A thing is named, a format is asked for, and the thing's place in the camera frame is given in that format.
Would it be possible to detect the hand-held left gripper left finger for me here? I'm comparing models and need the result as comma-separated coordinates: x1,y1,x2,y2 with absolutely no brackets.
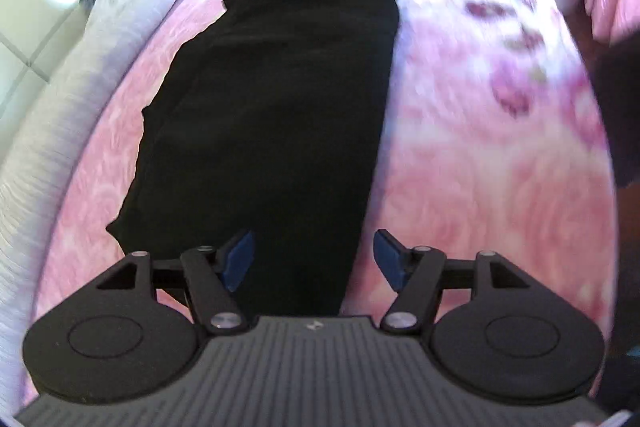
95,229,257,336

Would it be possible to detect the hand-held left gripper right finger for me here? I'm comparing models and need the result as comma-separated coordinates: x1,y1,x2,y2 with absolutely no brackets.
373,229,534,336

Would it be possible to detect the black zip jacket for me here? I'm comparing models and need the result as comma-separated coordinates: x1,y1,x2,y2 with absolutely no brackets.
105,0,401,319

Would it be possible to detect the pink patterned blanket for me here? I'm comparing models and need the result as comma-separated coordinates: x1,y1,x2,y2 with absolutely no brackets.
22,0,621,414

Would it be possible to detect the grey striped bed sheet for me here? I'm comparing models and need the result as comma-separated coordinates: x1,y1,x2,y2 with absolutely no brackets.
0,0,202,414

